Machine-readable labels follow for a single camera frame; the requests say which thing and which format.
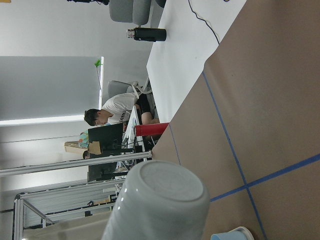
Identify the black bottle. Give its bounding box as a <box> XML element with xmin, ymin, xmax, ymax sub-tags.
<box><xmin>126</xmin><ymin>27</ymin><xmax>167</xmax><ymax>42</ymax></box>

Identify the aluminium frame post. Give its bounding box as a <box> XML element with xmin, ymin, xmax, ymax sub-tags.
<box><xmin>0</xmin><ymin>150</ymin><xmax>152</xmax><ymax>177</ymax></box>

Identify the seated person white shirt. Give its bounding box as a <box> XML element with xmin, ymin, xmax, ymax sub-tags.
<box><xmin>84</xmin><ymin>92</ymin><xmax>160</xmax><ymax>126</ymax></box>

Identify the black monitor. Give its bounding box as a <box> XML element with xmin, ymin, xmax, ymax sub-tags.
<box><xmin>87</xmin><ymin>123</ymin><xmax>123</xmax><ymax>182</ymax></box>

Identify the red bottle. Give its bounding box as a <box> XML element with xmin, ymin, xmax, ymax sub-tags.
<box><xmin>134</xmin><ymin>122</ymin><xmax>169</xmax><ymax>137</ymax></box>

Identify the blue plastic cup near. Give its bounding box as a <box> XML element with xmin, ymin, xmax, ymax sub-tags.
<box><xmin>210</xmin><ymin>230</ymin><xmax>250</xmax><ymax>240</ymax></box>

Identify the grey plastic cup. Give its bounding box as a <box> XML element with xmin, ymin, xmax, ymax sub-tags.
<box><xmin>102</xmin><ymin>160</ymin><xmax>210</xmax><ymax>240</ymax></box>

